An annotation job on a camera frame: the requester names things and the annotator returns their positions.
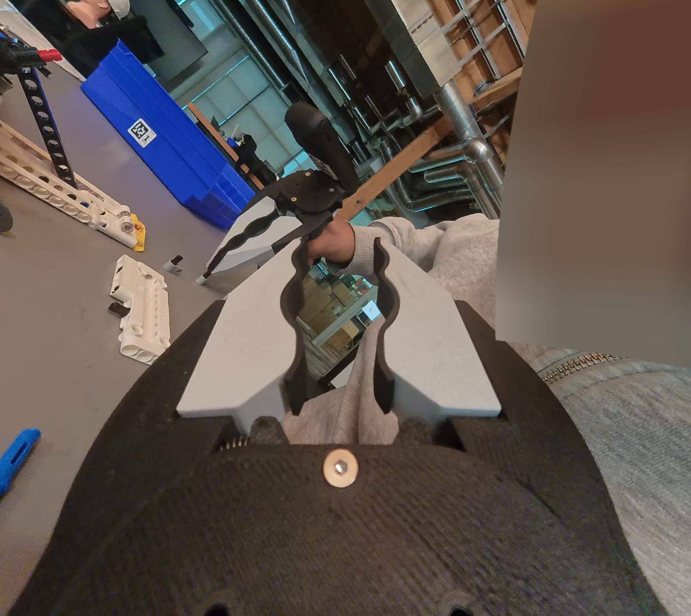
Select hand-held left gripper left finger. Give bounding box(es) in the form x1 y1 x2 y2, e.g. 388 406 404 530
176 238 311 436

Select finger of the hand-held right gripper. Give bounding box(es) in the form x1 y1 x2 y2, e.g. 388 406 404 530
205 194 280 277
202 217 304 286

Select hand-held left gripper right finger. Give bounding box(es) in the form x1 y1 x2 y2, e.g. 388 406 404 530
374 236 503 438

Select person's right forearm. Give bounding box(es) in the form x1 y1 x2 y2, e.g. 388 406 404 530
339 213 500 328

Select white lego panel assembly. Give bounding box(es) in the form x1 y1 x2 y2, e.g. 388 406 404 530
109 254 171 366

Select lego airplane model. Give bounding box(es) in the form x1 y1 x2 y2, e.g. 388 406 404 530
0 30 148 253

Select blue lego piece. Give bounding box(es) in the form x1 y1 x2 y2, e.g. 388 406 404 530
0 428 42 499

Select person's right hand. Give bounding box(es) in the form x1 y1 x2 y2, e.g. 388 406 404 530
312 220 357 264

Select black desk equipment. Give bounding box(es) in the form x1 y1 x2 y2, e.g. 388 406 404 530
235 133 279 187

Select blue plastic bin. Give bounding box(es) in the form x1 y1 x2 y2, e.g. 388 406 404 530
81 40 256 229

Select stack of cardboard boxes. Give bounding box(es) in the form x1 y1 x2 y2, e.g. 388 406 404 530
297 271 381 352

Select background work table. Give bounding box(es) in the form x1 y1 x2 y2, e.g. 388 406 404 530
186 102 254 180

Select wooden ceiling beam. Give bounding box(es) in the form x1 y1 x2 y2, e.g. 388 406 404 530
335 114 460 223

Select black display screen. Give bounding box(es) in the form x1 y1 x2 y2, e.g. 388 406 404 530
110 0 208 82

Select mannequin bust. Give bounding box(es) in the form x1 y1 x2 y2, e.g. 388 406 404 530
65 0 165 63

